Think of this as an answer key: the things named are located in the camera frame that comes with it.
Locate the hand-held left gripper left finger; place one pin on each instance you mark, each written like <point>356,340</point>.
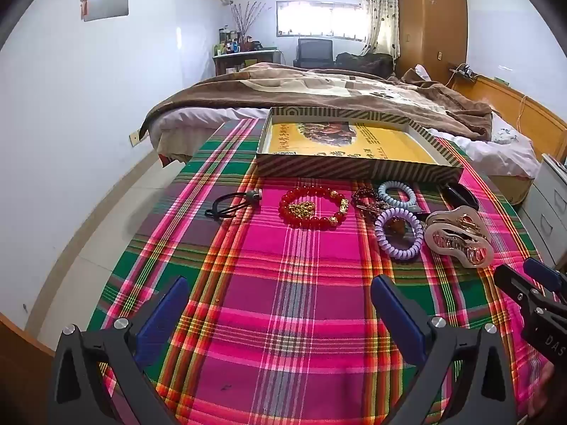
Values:
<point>161,314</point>

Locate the black office chair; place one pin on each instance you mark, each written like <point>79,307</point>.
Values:
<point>314,48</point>

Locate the wooden furniture edge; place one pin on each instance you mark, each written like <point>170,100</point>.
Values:
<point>22,363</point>

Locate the wall outlet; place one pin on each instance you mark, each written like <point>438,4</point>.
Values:
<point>133,138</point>

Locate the bunch of dry branches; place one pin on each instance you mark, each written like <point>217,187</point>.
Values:
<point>246,20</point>

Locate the striped cardboard box yellow inside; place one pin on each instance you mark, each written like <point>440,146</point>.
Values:
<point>398,146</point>

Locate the window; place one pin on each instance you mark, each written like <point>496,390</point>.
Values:
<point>319,20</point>

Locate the dark clothes pile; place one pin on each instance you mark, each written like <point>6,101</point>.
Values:
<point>363,59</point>

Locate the beige hair claw clip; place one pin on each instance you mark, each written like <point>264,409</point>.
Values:
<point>438,230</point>

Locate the power strip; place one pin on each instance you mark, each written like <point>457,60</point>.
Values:
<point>463,71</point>

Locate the wooden wardrobe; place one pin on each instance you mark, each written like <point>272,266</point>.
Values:
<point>434,22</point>

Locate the wooden headboard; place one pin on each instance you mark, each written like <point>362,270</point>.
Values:
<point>509,97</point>

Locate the black hair clip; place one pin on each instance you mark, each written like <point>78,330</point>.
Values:
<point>460,192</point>

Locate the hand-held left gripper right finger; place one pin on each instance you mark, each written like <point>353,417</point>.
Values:
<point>398,314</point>

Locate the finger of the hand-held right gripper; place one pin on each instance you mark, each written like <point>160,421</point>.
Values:
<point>516,281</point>
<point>542,273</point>

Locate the white nightstand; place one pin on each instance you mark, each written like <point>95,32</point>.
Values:
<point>549,212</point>

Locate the brown patterned blanket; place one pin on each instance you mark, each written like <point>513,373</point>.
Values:
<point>310,88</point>

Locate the cluster of toiletry bottles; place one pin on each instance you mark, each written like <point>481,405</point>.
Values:
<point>230,44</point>

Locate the bed with white floral sheet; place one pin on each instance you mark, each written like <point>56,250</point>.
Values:
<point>500,159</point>

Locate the small desk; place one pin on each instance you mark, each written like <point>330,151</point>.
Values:
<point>239,55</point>

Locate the spotted curtain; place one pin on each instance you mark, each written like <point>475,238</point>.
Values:
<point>376,13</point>

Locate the pink green plaid cloth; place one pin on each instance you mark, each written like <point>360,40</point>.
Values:
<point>288,274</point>

